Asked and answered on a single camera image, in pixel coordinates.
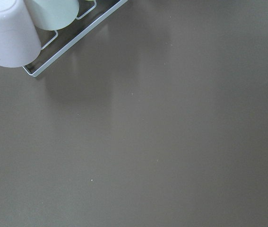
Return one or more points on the pale green plastic cup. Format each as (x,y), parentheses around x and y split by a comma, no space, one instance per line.
(52,14)

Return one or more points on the white plastic cup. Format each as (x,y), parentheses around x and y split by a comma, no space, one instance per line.
(19,41)

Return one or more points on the white wire cup rack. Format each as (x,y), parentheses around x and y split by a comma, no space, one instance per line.
(56,43)

